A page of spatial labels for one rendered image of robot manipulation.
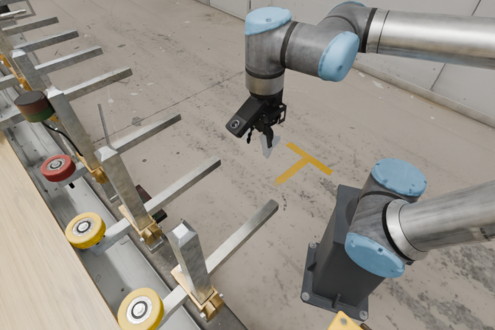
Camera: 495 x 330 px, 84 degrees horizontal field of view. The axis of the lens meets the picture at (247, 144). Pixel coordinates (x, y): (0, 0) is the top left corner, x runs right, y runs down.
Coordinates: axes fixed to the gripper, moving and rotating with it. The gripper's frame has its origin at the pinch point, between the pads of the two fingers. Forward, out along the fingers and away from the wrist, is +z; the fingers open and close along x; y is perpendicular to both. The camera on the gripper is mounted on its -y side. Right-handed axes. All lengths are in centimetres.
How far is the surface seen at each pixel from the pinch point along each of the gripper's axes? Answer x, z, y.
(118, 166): 6.4, -13.2, -33.3
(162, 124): 37.2, 8.5, -10.6
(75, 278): 1, 4, -51
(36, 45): 111, -1, -28
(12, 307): 4, 4, -62
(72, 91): 61, -2, -29
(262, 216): -12.1, 11.8, -8.6
